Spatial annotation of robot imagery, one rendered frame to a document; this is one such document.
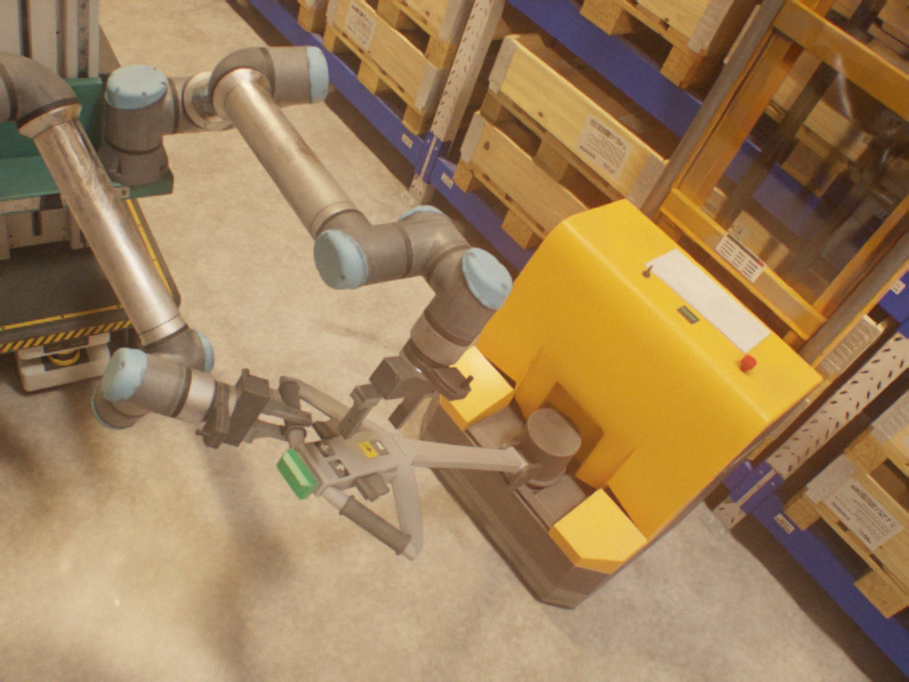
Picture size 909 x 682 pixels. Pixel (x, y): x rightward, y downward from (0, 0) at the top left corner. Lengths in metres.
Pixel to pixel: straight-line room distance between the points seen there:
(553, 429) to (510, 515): 0.30
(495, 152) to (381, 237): 2.00
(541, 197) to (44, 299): 1.76
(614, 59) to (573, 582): 1.69
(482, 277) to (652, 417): 1.13
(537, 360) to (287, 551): 0.93
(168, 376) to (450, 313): 0.48
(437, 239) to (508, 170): 1.91
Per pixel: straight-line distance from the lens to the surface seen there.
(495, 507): 2.45
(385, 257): 1.16
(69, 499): 2.43
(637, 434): 2.21
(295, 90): 1.62
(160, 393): 1.32
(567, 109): 2.87
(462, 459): 1.82
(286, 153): 1.33
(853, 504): 2.74
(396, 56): 3.58
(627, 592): 2.70
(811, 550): 2.94
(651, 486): 2.23
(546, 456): 2.27
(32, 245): 2.63
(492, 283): 1.13
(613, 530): 2.31
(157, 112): 2.13
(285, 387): 1.50
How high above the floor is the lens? 2.10
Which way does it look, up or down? 43 degrees down
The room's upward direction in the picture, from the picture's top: 24 degrees clockwise
